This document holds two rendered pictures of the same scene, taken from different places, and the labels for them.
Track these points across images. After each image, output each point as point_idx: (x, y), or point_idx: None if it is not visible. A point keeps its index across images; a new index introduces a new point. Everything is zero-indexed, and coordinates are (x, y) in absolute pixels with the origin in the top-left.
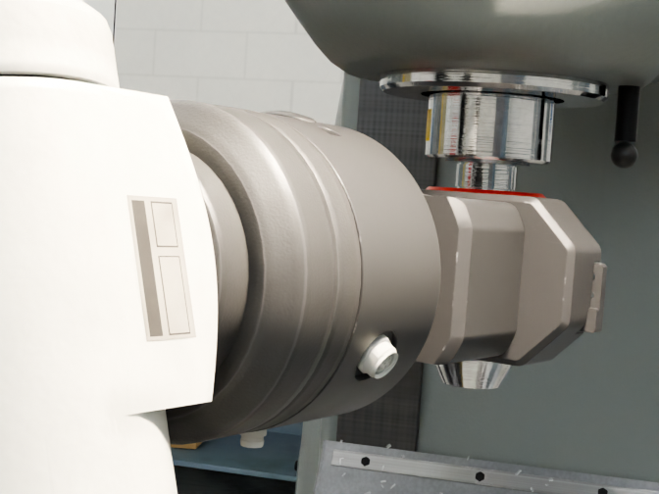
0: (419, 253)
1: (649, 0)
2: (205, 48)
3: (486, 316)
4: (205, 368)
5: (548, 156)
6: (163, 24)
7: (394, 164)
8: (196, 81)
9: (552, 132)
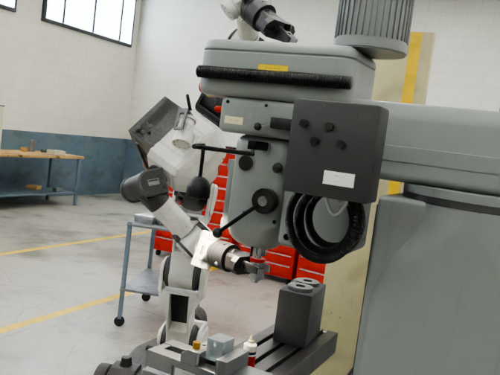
0: (219, 255)
1: (231, 235)
2: None
3: (228, 265)
4: (202, 257)
5: (253, 254)
6: None
7: (225, 248)
8: None
9: (254, 251)
